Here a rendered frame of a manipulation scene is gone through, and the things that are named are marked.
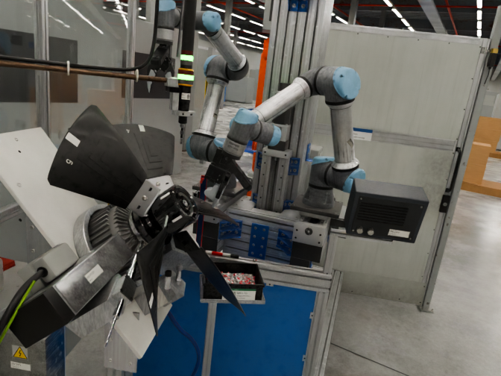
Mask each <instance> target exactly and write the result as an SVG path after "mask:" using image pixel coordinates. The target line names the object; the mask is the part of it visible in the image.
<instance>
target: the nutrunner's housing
mask: <svg viewBox="0 0 501 376"><path fill-rule="evenodd" d="M179 88H180V93H179V104H178V110H180V111H189V103H190V98H191V87H189V86H182V85H179ZM178 119H179V120H178V122H179V123H180V124H186V123H187V116H178Z"/></svg>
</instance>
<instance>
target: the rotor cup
mask: <svg viewBox="0 0 501 376"><path fill-rule="evenodd" d="M168 192H169V195H167V196H166V197H165V198H163V199H161V200H160V198H161V197H163V196H164V195H165V194H167V193H168ZM183 200H185V201H186V202H187V204H188V206H185V205H184V204H183ZM166 214H167V216H168V221H167V225H168V228H166V233H167V234H168V236H167V237H166V240H165V245H167V244H169V243H170V242H171V238H172V234H177V233H178V232H180V231H181V230H183V229H184V228H187V227H188V226H190V225H191V224H193V223H194V222H196V221H197V220H198V217H199V214H198V208H197V205H196V203H195V201H194V199H193V198H192V197H191V195H190V194H189V193H188V192H187V191H186V190H185V189H184V188H183V187H182V186H180V185H177V184H175V185H172V186H171V187H169V188H168V189H166V190H164V191H163V192H161V193H160V194H159V195H158V196H157V198H156V199H155V201H154V203H153V204H152V205H151V207H150V209H149V210H148V212H147V213H146V214H145V216H143V218H142V217H141V216H139V215H137V214H136V213H134V212H133V218H134V221H135V223H136V226H137V227H138V229H139V231H140V233H141V234H142V235H143V236H144V238H146V239H147V241H149V242H150V241H151V240H153V239H154V238H155V237H156V234H157V231H161V230H162V229H163V223H164V218H165V215H166ZM178 216H182V218H180V219H178V220H177V221H176V222H173V221H172V220H174V219H176V218H177V217H178ZM165 245H164V246H165Z"/></svg>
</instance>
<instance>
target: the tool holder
mask: <svg viewBox="0 0 501 376"><path fill-rule="evenodd" d="M165 86H166V91H167V92H170V100H169V109H170V110H171V114H173V115H176V116H195V111H192V110H190V111H180V110H178V104H179V93H180V88H179V87H178V79H175V78H167V82H166V83H165Z"/></svg>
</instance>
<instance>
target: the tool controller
mask: <svg viewBox="0 0 501 376"><path fill-rule="evenodd" d="M428 205H429V199H428V198H427V196H426V193H425V192H424V189H423V187H415V186H409V185H404V184H393V183H388V182H382V181H372V180H365V179H360V178H354V179H353V183H352V187H351V191H350V196H349V199H348V203H347V209H346V212H345V215H344V223H345V230H346V233H347V234H355V235H360V236H369V237H375V238H380V239H389V240H395V241H400V242H410V243H415V240H416V238H417V235H418V232H419V230H420V227H421V224H422V221H423V218H424V216H425V213H426V209H427V207H428Z"/></svg>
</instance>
